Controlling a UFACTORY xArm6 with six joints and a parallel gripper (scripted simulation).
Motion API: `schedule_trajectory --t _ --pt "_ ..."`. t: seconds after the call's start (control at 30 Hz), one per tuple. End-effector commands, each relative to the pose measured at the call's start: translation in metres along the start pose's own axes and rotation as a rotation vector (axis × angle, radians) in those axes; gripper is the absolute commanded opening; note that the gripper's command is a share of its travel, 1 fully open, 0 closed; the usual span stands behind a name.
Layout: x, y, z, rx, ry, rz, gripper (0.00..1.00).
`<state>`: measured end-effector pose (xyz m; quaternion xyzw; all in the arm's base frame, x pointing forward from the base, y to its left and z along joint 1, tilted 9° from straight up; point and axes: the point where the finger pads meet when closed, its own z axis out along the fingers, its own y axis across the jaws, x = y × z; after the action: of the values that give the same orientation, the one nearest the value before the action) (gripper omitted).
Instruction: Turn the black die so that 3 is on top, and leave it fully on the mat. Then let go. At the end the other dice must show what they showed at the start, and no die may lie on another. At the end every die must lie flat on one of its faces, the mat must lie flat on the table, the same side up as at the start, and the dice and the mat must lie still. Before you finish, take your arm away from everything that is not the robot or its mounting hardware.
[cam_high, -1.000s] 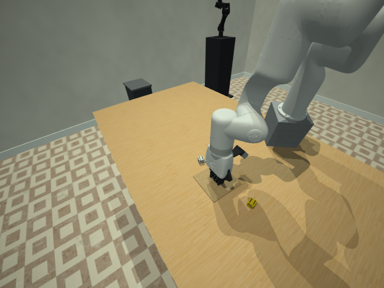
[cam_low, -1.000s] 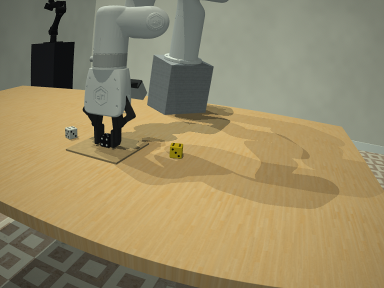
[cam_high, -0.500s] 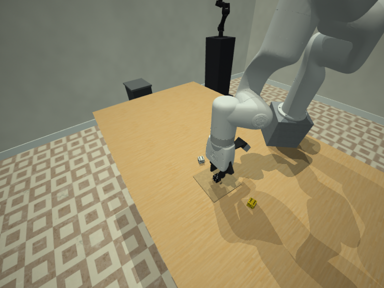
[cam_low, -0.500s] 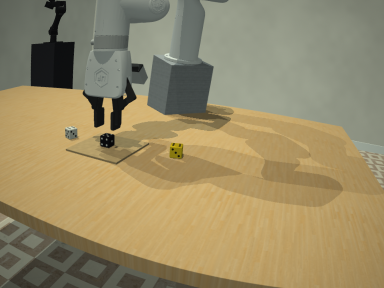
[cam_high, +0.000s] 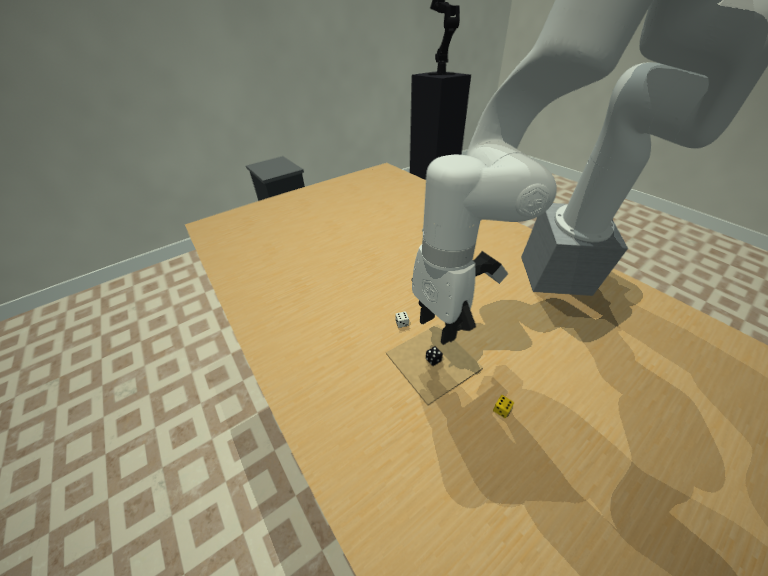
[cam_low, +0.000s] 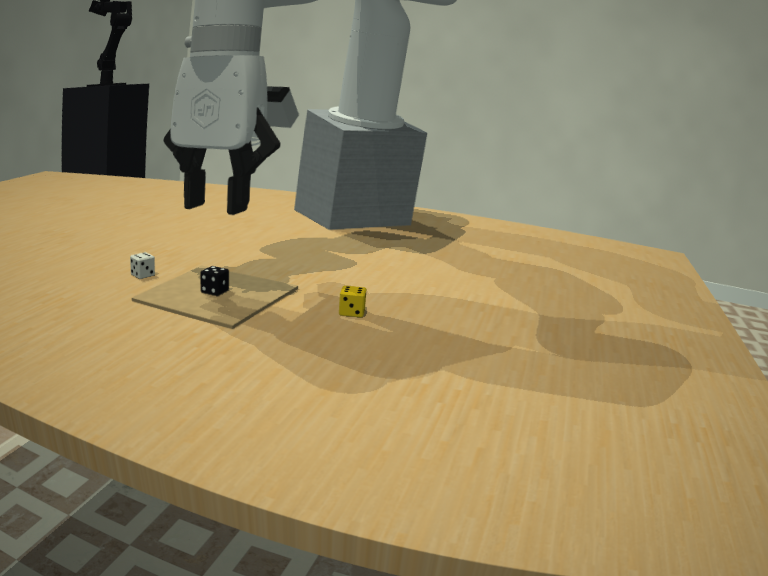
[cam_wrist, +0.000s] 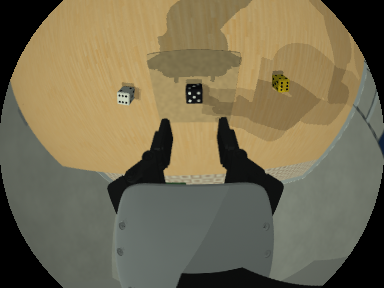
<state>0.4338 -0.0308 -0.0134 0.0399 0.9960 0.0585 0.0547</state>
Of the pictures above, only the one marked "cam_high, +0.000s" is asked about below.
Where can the yellow die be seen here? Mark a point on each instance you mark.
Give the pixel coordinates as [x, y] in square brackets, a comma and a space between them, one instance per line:
[503, 406]

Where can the tan fabric mat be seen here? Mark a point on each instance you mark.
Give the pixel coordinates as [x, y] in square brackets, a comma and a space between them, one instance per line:
[432, 382]

